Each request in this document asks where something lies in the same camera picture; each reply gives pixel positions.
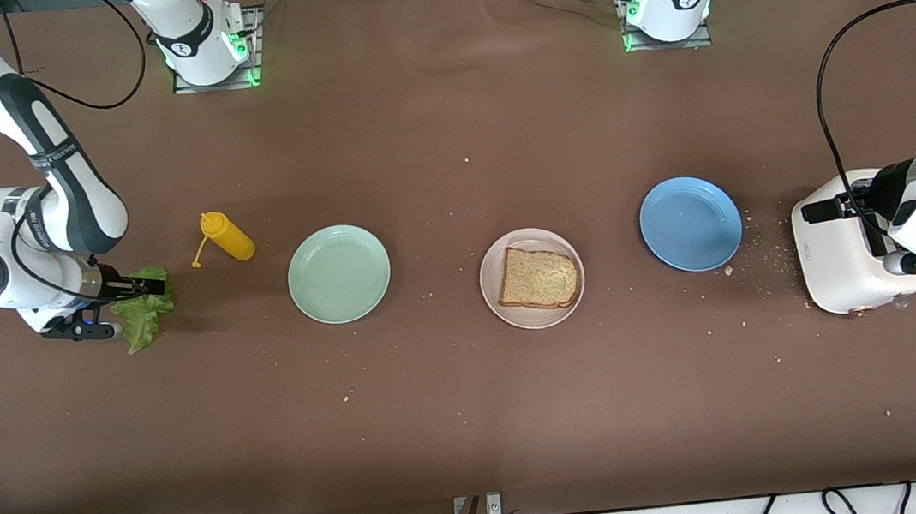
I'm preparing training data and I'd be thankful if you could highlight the beige plate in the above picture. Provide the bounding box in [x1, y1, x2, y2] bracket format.
[475, 222, 591, 336]

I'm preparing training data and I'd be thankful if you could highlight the white toaster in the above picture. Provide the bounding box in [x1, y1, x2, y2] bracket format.
[787, 163, 916, 324]

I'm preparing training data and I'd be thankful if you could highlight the grey braided cable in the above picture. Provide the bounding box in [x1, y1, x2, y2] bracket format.
[4, 177, 149, 315]

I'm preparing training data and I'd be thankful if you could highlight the yellow mustard squeeze bottle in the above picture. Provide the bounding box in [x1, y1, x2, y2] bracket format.
[187, 206, 258, 269]

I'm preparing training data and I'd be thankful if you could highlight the blue plate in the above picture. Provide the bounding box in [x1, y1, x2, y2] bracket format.
[635, 170, 748, 278]

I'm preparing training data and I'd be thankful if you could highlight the mint green plate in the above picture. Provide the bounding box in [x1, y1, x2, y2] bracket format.
[283, 218, 398, 330]

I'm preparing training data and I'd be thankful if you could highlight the green lettuce leaf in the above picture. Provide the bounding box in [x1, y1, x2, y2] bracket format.
[106, 265, 181, 358]

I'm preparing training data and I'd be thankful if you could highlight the brown bread slice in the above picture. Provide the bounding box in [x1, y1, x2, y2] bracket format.
[493, 239, 584, 316]

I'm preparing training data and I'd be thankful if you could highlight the long black arm cable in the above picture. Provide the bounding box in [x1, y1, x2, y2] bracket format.
[0, 0, 153, 121]
[805, 0, 916, 241]

